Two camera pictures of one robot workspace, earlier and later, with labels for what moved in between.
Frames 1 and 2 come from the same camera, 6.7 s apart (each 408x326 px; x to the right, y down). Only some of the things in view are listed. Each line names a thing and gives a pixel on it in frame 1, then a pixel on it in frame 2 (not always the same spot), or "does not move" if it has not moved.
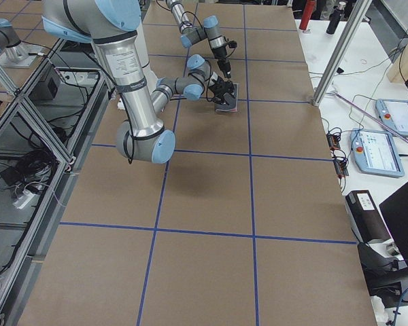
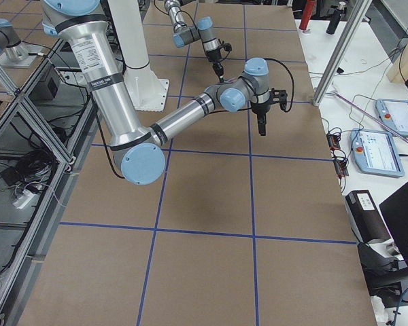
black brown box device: (366, 221) does not move
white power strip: (24, 200) does not move
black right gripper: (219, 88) -> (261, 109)
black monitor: (402, 212) does not move
